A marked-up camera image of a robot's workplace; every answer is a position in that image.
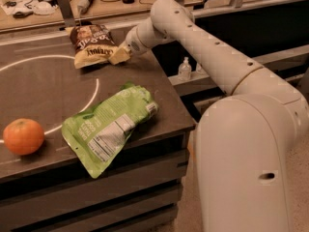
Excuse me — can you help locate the brown chip bag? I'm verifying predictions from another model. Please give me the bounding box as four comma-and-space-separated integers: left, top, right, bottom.
66, 24, 118, 69

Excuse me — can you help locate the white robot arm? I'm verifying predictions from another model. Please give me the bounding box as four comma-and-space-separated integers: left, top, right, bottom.
111, 0, 309, 232

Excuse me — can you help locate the green rice chip bag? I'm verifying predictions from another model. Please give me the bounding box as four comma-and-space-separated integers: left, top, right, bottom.
62, 83, 158, 179

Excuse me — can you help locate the grey handheld tool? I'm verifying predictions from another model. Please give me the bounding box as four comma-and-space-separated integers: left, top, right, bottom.
77, 0, 94, 15

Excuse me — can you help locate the grey metal shelf beam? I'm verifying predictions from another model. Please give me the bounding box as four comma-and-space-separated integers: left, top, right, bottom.
169, 44, 309, 97

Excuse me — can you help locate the left clear sanitizer bottle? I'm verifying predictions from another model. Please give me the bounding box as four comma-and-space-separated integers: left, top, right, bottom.
178, 57, 192, 81

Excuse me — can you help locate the clear sanitizer bottle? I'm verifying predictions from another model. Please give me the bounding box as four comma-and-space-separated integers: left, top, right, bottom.
178, 57, 192, 81
196, 63, 206, 74

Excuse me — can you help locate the right clear sanitizer bottle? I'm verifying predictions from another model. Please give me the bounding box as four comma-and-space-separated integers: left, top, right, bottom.
196, 63, 206, 74

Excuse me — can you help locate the white face mask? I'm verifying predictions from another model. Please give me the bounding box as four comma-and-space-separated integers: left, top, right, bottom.
32, 1, 56, 15

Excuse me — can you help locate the wooden background desk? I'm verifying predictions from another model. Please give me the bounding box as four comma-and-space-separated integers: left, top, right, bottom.
0, 0, 205, 34

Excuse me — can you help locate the orange fruit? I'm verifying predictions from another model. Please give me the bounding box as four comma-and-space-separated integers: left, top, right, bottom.
3, 118, 44, 156

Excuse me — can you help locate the grey metal bracket post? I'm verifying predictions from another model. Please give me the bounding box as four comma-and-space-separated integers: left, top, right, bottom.
57, 0, 75, 27

